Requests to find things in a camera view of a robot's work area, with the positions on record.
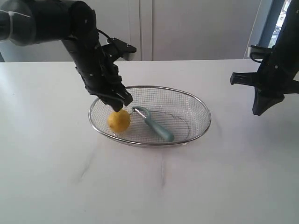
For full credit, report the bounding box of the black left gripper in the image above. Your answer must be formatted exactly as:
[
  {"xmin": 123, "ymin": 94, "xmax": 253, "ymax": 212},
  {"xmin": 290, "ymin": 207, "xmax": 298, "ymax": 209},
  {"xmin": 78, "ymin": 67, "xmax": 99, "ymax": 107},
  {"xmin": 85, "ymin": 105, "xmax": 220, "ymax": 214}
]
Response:
[{"xmin": 75, "ymin": 44, "xmax": 133, "ymax": 112}]

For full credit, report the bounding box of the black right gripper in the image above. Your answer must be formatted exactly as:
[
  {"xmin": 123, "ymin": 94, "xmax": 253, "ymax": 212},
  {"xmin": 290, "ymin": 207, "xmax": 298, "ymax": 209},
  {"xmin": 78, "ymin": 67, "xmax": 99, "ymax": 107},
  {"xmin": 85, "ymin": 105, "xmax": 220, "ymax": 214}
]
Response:
[{"xmin": 230, "ymin": 46, "xmax": 299, "ymax": 116}]

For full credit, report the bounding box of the yellow lemon with sticker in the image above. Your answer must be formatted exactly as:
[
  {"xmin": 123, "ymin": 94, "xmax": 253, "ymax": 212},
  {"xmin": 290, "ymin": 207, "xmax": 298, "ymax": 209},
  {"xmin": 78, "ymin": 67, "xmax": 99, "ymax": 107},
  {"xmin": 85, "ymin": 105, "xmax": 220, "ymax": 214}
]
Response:
[{"xmin": 107, "ymin": 110, "xmax": 131, "ymax": 133}]

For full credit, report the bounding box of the teal handled peeler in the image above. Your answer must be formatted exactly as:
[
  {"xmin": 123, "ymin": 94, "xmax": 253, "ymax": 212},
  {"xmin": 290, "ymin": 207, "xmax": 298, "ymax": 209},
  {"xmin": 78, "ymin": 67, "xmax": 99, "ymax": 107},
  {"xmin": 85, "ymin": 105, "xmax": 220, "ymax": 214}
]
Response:
[{"xmin": 132, "ymin": 106, "xmax": 174, "ymax": 142}]

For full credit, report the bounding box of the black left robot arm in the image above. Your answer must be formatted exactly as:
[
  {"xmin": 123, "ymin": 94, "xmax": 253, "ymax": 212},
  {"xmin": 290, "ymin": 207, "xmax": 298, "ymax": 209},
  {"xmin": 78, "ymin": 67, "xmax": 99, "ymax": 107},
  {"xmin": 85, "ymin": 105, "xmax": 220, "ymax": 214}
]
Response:
[{"xmin": 0, "ymin": 0, "xmax": 137, "ymax": 112}]

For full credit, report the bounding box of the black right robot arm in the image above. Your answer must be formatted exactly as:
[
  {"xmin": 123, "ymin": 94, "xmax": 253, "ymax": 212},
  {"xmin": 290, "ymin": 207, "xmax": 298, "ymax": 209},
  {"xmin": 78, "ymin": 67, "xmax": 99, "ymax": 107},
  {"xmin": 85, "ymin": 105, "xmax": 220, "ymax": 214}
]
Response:
[{"xmin": 230, "ymin": 0, "xmax": 299, "ymax": 116}]

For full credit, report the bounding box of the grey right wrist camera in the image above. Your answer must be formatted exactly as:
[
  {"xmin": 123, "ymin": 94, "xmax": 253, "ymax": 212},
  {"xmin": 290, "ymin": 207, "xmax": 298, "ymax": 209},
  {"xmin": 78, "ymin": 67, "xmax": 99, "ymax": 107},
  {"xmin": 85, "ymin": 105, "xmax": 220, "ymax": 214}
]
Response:
[{"xmin": 248, "ymin": 45, "xmax": 272, "ymax": 63}]

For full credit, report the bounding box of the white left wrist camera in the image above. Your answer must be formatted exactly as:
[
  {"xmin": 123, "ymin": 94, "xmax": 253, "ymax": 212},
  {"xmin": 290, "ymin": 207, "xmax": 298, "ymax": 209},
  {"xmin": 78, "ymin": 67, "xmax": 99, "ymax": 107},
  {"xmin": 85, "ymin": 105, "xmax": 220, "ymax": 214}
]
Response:
[{"xmin": 107, "ymin": 38, "xmax": 137, "ymax": 62}]

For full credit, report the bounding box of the steel wire mesh basket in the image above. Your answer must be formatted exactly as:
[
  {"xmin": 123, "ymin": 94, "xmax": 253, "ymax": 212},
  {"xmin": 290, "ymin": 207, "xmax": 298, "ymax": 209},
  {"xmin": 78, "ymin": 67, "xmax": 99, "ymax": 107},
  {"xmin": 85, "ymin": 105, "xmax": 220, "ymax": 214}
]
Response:
[{"xmin": 89, "ymin": 85, "xmax": 211, "ymax": 148}]

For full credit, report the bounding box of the black left camera cable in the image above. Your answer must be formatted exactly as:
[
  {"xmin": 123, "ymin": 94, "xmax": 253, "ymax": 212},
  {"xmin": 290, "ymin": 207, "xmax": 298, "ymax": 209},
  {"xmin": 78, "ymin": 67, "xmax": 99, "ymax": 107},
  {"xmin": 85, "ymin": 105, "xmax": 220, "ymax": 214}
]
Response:
[{"xmin": 97, "ymin": 29, "xmax": 113, "ymax": 42}]

